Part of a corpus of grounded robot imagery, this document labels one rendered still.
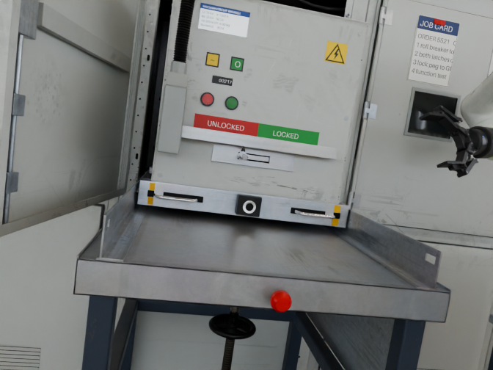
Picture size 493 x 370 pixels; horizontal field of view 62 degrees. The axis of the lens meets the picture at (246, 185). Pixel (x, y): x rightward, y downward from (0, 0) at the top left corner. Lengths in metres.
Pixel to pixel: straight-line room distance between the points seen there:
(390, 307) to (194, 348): 0.86
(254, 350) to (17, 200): 0.95
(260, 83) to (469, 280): 1.08
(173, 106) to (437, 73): 0.94
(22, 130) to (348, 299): 0.64
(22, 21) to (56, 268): 0.82
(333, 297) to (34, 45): 0.68
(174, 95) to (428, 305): 0.64
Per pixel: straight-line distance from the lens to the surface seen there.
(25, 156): 0.86
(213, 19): 1.05
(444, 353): 1.77
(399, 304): 0.77
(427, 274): 0.81
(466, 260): 1.67
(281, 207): 1.05
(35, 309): 1.46
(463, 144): 1.26
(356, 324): 1.07
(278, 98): 1.05
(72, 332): 1.46
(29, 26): 0.80
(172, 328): 1.44
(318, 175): 1.08
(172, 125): 0.90
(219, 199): 1.02
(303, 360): 1.57
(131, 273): 0.66
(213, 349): 1.48
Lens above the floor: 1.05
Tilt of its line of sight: 6 degrees down
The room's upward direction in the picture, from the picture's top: 8 degrees clockwise
